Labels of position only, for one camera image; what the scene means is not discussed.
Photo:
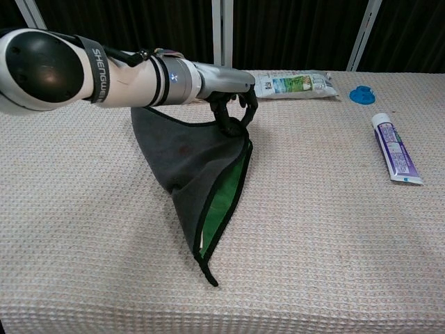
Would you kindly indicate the black pleated curtain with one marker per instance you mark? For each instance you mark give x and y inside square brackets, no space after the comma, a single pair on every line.
[410,35]
[8,12]
[139,24]
[295,35]

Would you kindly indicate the white metal frame post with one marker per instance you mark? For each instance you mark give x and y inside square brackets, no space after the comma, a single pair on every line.
[363,35]
[222,31]
[31,14]

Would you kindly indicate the silver pouch with green print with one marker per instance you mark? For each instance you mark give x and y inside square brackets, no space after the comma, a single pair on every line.
[295,85]

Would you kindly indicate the blue round plastic lid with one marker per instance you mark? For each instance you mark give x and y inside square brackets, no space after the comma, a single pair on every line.
[361,95]

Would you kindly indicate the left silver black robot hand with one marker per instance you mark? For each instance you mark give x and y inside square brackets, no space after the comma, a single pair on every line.
[226,81]

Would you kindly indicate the purple white toothpaste tube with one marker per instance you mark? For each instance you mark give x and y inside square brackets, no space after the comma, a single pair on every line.
[396,153]

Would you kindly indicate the beige waffle tablecloth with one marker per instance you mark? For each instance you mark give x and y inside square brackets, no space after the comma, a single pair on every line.
[313,226]

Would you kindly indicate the green cloth with black trim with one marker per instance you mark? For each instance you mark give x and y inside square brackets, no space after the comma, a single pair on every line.
[180,156]

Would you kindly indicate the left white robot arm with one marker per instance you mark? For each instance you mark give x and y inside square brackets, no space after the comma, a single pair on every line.
[132,81]

